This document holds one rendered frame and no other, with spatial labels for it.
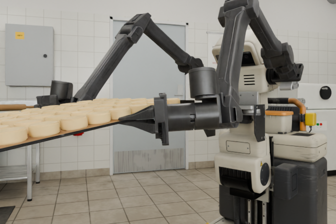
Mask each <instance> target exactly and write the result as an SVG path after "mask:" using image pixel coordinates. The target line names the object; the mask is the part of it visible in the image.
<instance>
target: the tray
mask: <svg viewBox="0 0 336 224"><path fill-rule="evenodd" d="M194 102H195V100H180V103H181V104H184V103H194ZM129 121H134V120H121V121H117V122H112V123H108V124H104V125H99V126H95V127H91V128H86V129H82V130H78V131H73V132H69V133H65V134H60V135H56V136H52V137H47V138H43V139H39V140H34V141H30V142H26V143H21V144H17V145H13V146H8V147H4V148H0V152H4V151H8V150H12V149H16V148H21V147H25V146H29V145H33V144H37V143H42V142H46V141H50V140H54V139H58V138H63V137H67V136H71V135H75V134H79V133H83V132H88V131H92V130H96V129H100V128H104V127H109V126H113V125H117V124H121V123H125V122H129Z"/></svg>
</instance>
